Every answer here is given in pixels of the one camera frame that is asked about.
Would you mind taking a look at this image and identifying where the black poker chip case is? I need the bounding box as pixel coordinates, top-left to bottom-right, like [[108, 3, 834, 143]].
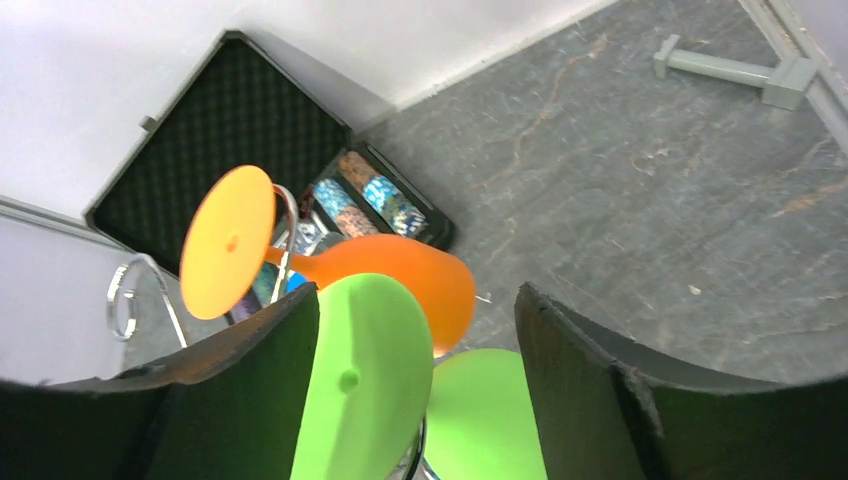
[[83, 29, 456, 326]]

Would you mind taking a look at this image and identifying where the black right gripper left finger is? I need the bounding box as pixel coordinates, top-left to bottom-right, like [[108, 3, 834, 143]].
[[1, 284, 319, 479]]

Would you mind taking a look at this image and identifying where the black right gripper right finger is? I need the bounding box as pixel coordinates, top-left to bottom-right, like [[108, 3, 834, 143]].
[[514, 283, 847, 479]]

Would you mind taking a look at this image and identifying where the green plastic wine glass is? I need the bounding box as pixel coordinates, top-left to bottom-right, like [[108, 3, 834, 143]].
[[291, 273, 546, 479]]

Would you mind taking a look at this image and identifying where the grey metal floor bracket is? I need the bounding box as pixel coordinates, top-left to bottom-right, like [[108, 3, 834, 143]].
[[653, 34, 818, 110]]

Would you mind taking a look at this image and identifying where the chrome wire wine glass rack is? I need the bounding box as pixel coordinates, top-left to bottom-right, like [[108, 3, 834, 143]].
[[106, 213, 432, 479]]

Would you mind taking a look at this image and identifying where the orange plastic wine glass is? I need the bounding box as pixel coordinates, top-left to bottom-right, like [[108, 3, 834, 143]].
[[179, 165, 476, 356]]

